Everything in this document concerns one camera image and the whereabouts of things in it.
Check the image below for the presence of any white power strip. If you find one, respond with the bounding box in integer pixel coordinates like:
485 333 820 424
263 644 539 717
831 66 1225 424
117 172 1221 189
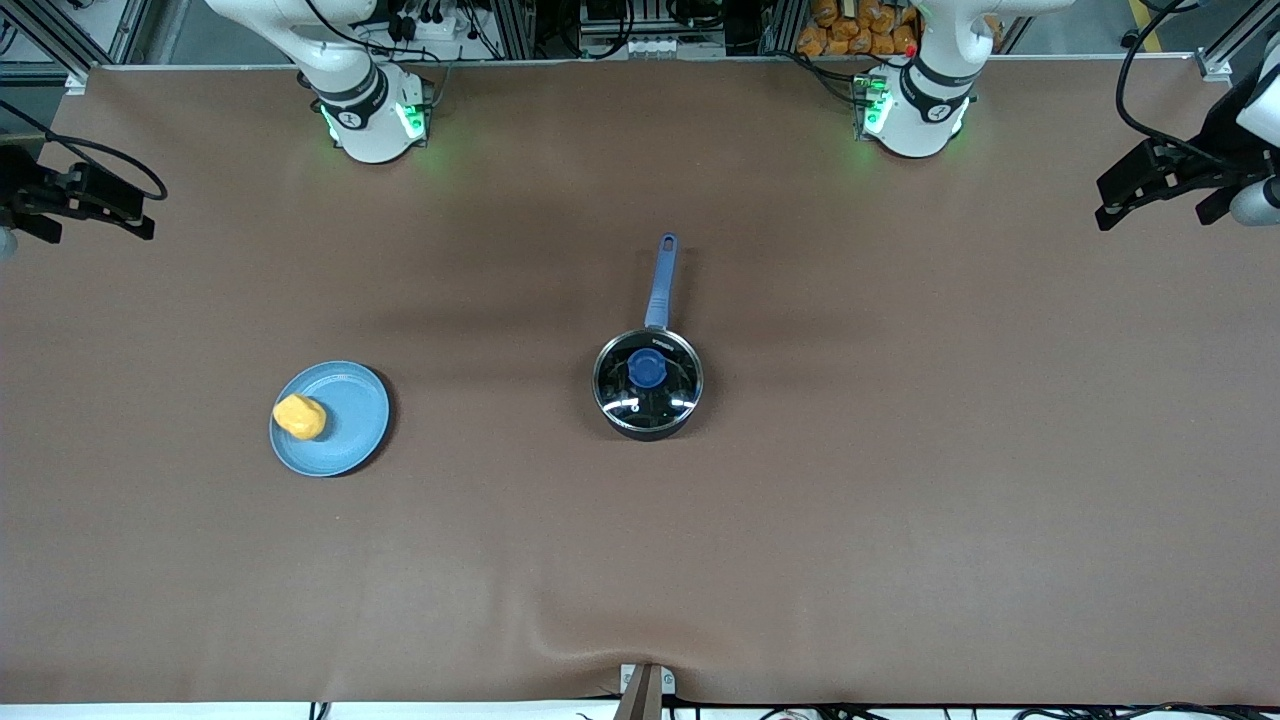
383 8 473 43

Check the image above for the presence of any white connector strip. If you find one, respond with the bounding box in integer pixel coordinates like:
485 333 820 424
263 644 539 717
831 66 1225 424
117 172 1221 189
580 34 728 60

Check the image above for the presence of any light blue plate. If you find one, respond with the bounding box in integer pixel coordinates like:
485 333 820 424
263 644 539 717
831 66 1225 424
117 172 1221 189
268 360 392 479

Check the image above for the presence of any yellow potato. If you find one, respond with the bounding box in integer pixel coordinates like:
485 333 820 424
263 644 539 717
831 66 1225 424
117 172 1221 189
272 394 329 442

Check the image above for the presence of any pile of orange toy foods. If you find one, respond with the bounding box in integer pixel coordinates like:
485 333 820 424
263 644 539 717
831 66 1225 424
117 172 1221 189
794 0 1003 59

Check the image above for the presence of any black pot with blue handle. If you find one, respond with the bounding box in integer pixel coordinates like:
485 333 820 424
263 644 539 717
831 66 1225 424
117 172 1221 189
592 233 705 442

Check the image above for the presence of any aluminium frame post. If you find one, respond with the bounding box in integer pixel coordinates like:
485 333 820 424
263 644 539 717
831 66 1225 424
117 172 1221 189
758 0 803 57
488 0 538 61
1194 0 1280 83
15 0 93 93

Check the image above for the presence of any brown table mat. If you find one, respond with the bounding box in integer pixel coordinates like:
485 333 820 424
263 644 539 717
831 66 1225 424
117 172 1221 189
0 55 1280 707

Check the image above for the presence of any metal table clamp bracket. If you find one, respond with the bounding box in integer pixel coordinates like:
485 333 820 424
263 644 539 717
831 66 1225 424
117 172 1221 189
619 661 678 720

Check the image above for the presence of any glass lid with blue knob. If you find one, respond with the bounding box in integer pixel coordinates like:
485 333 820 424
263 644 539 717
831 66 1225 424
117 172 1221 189
593 329 704 422

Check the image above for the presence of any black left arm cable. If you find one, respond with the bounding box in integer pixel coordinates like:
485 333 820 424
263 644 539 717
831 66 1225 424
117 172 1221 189
1114 0 1246 167

